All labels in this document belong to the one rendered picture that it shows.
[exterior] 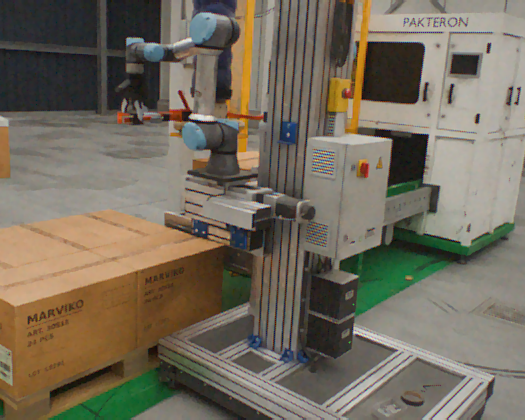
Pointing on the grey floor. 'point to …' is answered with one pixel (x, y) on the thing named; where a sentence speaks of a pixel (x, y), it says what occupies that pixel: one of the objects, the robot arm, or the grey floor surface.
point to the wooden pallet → (128, 364)
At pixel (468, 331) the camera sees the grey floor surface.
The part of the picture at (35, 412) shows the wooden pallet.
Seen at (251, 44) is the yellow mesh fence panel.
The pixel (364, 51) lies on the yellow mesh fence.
